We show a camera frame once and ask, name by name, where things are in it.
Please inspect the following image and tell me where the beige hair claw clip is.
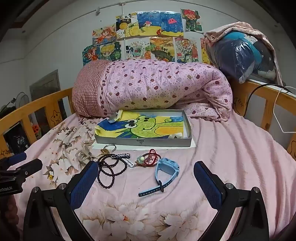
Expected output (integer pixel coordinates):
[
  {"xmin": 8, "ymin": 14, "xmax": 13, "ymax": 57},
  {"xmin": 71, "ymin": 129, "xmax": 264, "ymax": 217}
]
[{"xmin": 74, "ymin": 149, "xmax": 93, "ymax": 166}]

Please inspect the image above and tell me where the clear plastic bag of clothes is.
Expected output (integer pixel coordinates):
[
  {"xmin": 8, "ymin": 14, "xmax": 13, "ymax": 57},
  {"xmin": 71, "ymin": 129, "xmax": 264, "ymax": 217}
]
[{"xmin": 211, "ymin": 31, "xmax": 278, "ymax": 84}]

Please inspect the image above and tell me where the blue smartwatch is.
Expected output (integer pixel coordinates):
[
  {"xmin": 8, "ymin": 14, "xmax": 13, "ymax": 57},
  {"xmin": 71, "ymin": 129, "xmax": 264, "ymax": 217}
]
[{"xmin": 138, "ymin": 158, "xmax": 179, "ymax": 197}]

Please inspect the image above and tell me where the pink polka dot quilt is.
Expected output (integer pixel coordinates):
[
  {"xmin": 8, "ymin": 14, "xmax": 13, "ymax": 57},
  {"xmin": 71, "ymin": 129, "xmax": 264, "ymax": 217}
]
[{"xmin": 98, "ymin": 59, "xmax": 233, "ymax": 122}]

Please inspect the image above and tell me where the green dinosaur drawing paper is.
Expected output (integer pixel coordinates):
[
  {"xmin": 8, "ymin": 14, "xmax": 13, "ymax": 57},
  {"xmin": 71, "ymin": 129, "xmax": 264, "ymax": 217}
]
[{"xmin": 96, "ymin": 110, "xmax": 185, "ymax": 139}]

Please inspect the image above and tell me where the key ring with gold charm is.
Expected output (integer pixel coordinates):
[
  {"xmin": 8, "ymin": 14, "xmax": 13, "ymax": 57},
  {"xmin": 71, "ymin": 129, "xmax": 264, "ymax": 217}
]
[{"xmin": 99, "ymin": 144, "xmax": 116, "ymax": 156}]

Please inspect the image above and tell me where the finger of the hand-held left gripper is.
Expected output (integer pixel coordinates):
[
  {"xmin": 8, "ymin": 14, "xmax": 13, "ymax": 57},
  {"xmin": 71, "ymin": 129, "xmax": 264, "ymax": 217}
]
[
  {"xmin": 6, "ymin": 152, "xmax": 27, "ymax": 166},
  {"xmin": 13, "ymin": 159, "xmax": 43, "ymax": 178}
]

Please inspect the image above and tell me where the dark bead necklace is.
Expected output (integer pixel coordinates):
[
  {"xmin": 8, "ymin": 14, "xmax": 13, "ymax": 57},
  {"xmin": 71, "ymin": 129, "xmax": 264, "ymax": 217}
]
[{"xmin": 97, "ymin": 154, "xmax": 127, "ymax": 189}]

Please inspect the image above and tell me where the group of wall drawings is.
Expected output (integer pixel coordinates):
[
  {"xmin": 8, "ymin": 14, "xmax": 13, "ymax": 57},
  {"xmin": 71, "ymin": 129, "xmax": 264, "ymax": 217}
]
[{"xmin": 82, "ymin": 9, "xmax": 216, "ymax": 66}]

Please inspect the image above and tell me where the grey door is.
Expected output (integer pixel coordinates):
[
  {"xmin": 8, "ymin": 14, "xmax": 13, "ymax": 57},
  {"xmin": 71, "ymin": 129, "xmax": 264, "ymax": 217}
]
[{"xmin": 30, "ymin": 70, "xmax": 67, "ymax": 123}]

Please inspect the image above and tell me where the red checked pillow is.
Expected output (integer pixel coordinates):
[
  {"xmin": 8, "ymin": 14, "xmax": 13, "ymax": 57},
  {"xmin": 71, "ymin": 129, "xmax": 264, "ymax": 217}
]
[{"xmin": 72, "ymin": 60, "xmax": 111, "ymax": 117}]

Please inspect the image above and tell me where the standing fan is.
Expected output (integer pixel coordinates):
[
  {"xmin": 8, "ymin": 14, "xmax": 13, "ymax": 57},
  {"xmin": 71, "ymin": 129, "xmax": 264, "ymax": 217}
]
[{"xmin": 0, "ymin": 92, "xmax": 29, "ymax": 121}]

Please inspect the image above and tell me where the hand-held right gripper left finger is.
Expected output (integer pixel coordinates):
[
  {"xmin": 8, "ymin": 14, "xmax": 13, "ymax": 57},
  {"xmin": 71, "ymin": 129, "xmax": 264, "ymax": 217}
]
[{"xmin": 23, "ymin": 161, "xmax": 99, "ymax": 241}]

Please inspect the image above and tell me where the white wire hanger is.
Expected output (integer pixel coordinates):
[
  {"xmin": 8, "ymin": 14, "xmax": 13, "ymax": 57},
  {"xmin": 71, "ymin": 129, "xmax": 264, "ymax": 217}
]
[{"xmin": 273, "ymin": 86, "xmax": 296, "ymax": 133}]

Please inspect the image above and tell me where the grey metal tin box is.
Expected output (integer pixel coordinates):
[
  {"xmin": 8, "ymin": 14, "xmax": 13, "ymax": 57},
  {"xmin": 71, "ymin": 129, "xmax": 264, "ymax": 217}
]
[{"xmin": 94, "ymin": 109, "xmax": 192, "ymax": 147}]

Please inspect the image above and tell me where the black cable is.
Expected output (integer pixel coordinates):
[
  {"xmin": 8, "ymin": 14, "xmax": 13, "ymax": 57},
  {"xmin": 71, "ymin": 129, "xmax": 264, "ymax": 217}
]
[{"xmin": 244, "ymin": 83, "xmax": 292, "ymax": 116}]

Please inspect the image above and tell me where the black white patterned hair clip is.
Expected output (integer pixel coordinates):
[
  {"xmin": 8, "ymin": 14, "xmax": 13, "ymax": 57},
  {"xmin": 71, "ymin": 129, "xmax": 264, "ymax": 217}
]
[{"xmin": 111, "ymin": 153, "xmax": 134, "ymax": 169}]

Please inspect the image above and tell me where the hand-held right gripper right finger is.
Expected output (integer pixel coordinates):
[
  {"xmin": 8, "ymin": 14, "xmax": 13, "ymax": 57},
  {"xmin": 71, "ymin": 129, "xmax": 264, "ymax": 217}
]
[{"xmin": 194, "ymin": 161, "xmax": 270, "ymax": 241}]

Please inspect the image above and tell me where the wooden bed frame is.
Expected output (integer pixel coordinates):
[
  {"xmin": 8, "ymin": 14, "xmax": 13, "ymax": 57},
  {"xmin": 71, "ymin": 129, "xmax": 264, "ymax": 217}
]
[{"xmin": 0, "ymin": 80, "xmax": 296, "ymax": 160}]

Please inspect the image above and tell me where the red cord bracelet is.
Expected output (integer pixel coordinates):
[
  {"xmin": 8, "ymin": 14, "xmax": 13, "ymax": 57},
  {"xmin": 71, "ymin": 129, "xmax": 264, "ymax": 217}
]
[{"xmin": 134, "ymin": 149, "xmax": 160, "ymax": 167}]

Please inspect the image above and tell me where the pink floral bedsheet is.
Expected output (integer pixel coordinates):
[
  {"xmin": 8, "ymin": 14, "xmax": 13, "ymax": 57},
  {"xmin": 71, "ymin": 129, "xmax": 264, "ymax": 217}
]
[{"xmin": 14, "ymin": 111, "xmax": 296, "ymax": 241}]

